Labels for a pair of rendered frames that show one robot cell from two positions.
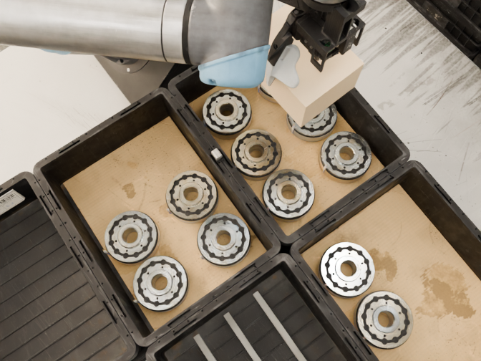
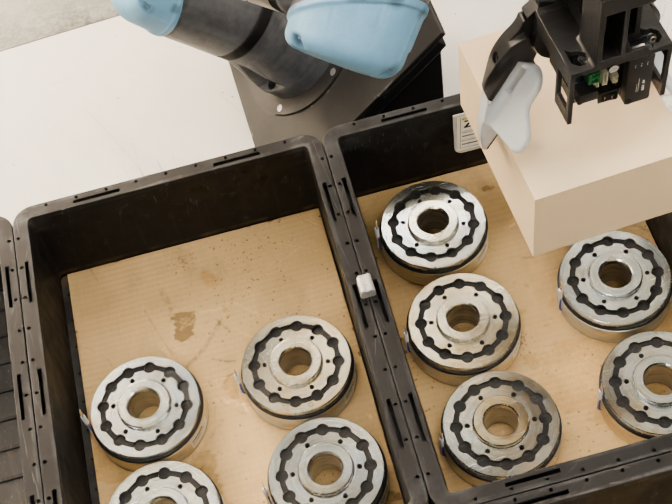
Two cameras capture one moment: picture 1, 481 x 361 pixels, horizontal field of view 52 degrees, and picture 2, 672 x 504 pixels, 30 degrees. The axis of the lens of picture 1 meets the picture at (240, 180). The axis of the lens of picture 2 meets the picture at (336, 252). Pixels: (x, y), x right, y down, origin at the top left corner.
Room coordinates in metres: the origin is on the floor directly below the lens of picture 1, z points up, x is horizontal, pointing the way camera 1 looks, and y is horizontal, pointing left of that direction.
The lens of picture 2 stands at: (-0.18, -0.21, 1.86)
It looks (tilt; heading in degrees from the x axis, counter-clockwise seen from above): 57 degrees down; 29
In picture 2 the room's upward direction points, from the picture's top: 12 degrees counter-clockwise
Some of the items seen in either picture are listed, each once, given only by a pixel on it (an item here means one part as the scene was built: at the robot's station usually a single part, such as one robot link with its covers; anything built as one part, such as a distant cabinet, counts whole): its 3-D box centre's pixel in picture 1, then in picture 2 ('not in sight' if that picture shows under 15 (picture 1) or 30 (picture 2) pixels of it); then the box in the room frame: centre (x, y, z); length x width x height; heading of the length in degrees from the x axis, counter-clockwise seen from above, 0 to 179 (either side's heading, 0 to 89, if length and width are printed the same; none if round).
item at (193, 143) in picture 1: (159, 214); (216, 381); (0.24, 0.16, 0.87); 0.40 x 0.30 x 0.11; 32
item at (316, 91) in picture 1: (298, 62); (568, 125); (0.43, -0.11, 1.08); 0.16 x 0.12 x 0.07; 36
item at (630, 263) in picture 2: (312, 112); (615, 275); (0.44, -0.16, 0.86); 0.05 x 0.05 x 0.01
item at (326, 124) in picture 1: (312, 113); (615, 277); (0.44, -0.16, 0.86); 0.10 x 0.10 x 0.01
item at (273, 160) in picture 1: (256, 152); (463, 321); (0.36, -0.03, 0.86); 0.10 x 0.10 x 0.01
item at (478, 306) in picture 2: (256, 151); (463, 318); (0.36, -0.03, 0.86); 0.05 x 0.05 x 0.01
